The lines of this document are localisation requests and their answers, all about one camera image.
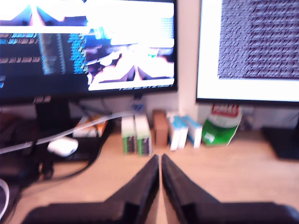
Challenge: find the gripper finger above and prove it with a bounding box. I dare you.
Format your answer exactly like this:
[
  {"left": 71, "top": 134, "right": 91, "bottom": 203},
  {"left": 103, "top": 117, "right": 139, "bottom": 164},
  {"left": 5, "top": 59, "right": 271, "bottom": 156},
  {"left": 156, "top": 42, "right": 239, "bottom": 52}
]
[
  {"left": 105, "top": 154, "right": 160, "bottom": 224},
  {"left": 161, "top": 154, "right": 220, "bottom": 224}
]

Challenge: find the white blue box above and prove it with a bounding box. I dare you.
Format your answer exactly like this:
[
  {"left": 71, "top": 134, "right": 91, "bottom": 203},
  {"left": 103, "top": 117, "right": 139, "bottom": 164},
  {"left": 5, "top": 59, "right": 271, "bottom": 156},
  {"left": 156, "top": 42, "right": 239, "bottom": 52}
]
[
  {"left": 184, "top": 115, "right": 203, "bottom": 149},
  {"left": 176, "top": 115, "right": 189, "bottom": 150},
  {"left": 167, "top": 113, "right": 180, "bottom": 151}
]

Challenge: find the green white box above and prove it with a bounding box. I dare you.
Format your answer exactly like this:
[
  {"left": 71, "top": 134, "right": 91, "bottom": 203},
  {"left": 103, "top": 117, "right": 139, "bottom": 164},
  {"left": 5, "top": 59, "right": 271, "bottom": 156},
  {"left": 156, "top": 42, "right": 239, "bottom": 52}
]
[
  {"left": 135, "top": 114, "right": 152, "bottom": 156},
  {"left": 121, "top": 115, "right": 138, "bottom": 155}
]

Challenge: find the brown cardboard box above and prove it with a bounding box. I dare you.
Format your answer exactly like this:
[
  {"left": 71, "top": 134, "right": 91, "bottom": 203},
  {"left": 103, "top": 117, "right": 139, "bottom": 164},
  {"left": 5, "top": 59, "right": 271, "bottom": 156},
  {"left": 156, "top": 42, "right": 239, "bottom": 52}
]
[{"left": 153, "top": 109, "right": 169, "bottom": 147}]

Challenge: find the green snack bag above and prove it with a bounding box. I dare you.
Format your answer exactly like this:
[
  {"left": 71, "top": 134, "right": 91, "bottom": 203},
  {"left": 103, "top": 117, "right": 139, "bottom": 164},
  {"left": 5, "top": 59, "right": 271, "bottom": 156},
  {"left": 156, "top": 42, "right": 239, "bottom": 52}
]
[{"left": 201, "top": 104, "right": 242, "bottom": 147}]

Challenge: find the orange white box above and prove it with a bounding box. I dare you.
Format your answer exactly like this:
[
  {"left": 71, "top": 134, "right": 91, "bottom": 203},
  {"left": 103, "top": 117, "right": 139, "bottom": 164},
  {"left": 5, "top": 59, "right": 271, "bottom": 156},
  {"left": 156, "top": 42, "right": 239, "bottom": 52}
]
[{"left": 72, "top": 115, "right": 108, "bottom": 138}]

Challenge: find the blue shield badge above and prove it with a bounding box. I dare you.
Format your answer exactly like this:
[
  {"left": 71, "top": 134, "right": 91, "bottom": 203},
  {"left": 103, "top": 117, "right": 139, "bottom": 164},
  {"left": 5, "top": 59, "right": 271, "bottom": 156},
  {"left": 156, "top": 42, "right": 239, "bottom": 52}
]
[{"left": 131, "top": 101, "right": 144, "bottom": 112}]

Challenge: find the white computer mouse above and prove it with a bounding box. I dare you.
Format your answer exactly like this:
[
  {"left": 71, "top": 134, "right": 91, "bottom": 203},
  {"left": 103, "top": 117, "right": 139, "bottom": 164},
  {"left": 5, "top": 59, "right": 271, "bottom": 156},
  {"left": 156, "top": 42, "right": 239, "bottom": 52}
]
[{"left": 46, "top": 137, "right": 79, "bottom": 157}]

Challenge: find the black Huawei monitor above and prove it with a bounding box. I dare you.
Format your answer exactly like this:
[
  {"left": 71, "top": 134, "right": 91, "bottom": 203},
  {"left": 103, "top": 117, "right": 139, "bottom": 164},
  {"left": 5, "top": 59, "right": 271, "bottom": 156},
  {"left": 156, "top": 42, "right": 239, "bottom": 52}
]
[{"left": 195, "top": 0, "right": 299, "bottom": 159}]

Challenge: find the black dark-screen monitor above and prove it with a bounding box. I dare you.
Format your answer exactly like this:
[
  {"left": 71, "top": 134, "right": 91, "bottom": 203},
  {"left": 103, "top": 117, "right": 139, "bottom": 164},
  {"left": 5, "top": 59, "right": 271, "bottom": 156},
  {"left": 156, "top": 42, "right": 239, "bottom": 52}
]
[{"left": 0, "top": 0, "right": 179, "bottom": 135}]

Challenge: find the thick black cable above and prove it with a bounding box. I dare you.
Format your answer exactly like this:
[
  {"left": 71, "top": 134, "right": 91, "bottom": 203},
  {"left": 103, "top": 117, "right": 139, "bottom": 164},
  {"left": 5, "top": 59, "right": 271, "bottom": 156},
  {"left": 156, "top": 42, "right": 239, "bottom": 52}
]
[{"left": 21, "top": 137, "right": 105, "bottom": 187}]

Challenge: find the white flat cable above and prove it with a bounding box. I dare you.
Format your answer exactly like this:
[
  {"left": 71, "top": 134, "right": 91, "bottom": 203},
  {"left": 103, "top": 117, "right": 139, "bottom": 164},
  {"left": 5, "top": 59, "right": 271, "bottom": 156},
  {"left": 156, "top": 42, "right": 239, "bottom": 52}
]
[{"left": 0, "top": 111, "right": 135, "bottom": 154}]

